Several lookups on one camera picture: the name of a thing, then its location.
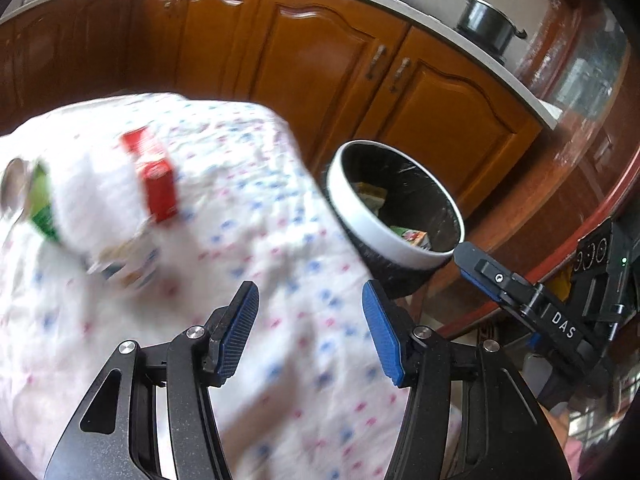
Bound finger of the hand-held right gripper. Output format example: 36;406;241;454
454;241;538;313

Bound white floral tablecloth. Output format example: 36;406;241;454
0;92;461;480

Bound green and white wrapper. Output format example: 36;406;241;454
85;237;161;291

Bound wooden base cabinets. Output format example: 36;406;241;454
0;0;546;251

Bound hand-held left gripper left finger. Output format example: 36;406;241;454
44;280;261;480

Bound white kitchen countertop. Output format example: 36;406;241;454
0;0;561;131

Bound steel cooking pot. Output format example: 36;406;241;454
456;0;528;53

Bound wide white foam fruit net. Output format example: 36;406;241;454
50;160;151;261

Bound crushed green can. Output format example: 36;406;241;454
0;157;63;243

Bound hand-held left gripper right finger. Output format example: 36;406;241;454
362;280;573;480

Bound white bin with black bag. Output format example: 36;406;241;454
326;140;467;301

